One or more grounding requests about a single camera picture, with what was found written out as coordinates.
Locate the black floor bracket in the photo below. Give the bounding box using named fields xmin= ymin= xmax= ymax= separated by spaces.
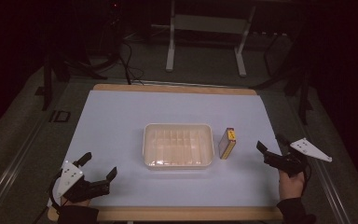
xmin=48 ymin=109 xmax=72 ymax=123

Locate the person's left hand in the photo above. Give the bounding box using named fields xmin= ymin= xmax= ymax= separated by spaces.
xmin=60 ymin=196 xmax=91 ymax=208

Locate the white plastic tray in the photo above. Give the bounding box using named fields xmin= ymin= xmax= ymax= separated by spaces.
xmin=142 ymin=122 xmax=215 ymax=171

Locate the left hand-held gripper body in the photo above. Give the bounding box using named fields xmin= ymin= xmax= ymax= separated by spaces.
xmin=55 ymin=160 xmax=112 ymax=203

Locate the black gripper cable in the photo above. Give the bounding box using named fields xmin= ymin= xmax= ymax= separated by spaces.
xmin=31 ymin=173 xmax=63 ymax=224
xmin=301 ymin=161 xmax=313 ymax=189

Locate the pale blue table mat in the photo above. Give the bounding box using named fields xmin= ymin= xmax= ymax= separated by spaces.
xmin=47 ymin=90 xmax=283 ymax=208

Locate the black stand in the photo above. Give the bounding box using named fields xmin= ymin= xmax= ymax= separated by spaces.
xmin=41 ymin=27 xmax=109 ymax=112
xmin=250 ymin=31 xmax=314 ymax=126

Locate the metal floor rail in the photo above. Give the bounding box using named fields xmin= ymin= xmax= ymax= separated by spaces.
xmin=0 ymin=102 xmax=63 ymax=224
xmin=292 ymin=102 xmax=355 ymax=224

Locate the black floor cable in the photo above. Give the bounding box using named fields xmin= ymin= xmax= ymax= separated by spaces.
xmin=117 ymin=40 xmax=145 ymax=86

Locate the white metal stand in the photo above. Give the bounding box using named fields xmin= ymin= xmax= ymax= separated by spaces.
xmin=165 ymin=0 xmax=257 ymax=78

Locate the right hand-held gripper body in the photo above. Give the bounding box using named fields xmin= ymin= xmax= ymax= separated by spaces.
xmin=263 ymin=137 xmax=334 ymax=179

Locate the person's right hand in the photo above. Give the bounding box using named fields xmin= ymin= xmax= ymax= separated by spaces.
xmin=278 ymin=170 xmax=306 ymax=202

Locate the yellow and grey box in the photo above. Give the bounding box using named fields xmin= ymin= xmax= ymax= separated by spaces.
xmin=217 ymin=127 xmax=238 ymax=161

